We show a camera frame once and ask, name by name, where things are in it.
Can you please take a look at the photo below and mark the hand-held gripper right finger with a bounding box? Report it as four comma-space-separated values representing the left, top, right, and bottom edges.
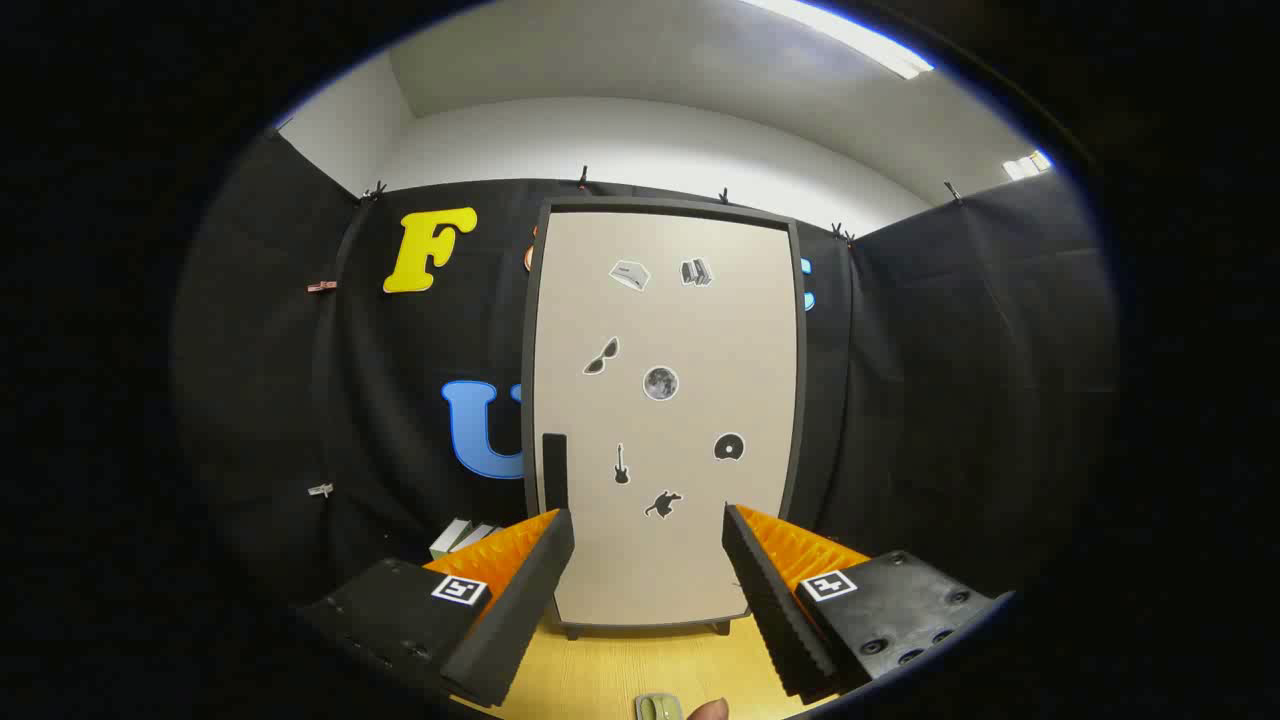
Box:
721, 503, 1013, 701

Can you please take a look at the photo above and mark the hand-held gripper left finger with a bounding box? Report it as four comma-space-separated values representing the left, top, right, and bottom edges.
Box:
298, 508, 578, 709

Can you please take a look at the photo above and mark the black door handle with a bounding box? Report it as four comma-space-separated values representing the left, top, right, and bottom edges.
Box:
542, 433, 569, 513

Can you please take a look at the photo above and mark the beige cabinet door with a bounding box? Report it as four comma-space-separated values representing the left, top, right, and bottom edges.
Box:
534, 210, 800, 627

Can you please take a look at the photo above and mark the black backdrop cloth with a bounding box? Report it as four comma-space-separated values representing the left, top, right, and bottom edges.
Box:
170, 130, 1116, 621

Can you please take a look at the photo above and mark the dark grey cabinet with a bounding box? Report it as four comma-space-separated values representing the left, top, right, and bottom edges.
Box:
521, 196, 809, 641

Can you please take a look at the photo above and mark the long ceiling light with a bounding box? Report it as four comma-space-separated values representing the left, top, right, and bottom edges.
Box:
740, 0, 936, 81

